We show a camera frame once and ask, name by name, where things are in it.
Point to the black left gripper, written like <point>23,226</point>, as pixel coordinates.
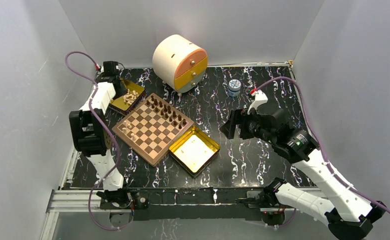
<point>122,92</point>

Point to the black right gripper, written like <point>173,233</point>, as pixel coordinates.
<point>238,116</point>

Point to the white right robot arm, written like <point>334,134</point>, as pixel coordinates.
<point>346,214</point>

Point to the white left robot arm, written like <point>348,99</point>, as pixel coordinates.
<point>94,140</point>

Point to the gold tin with white pieces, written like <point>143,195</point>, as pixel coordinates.
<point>128,101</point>

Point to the dark chess pieces row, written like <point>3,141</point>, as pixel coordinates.
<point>157,115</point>

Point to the wooden chess board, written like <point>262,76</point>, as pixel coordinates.
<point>152,146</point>

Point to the small blue white jar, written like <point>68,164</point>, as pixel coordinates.
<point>234,87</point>

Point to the empty gold tin lid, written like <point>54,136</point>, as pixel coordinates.
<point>194,151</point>

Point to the round pastel drawer cabinet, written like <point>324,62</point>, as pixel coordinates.
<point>179,63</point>

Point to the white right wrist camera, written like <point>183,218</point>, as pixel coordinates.
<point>259,99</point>

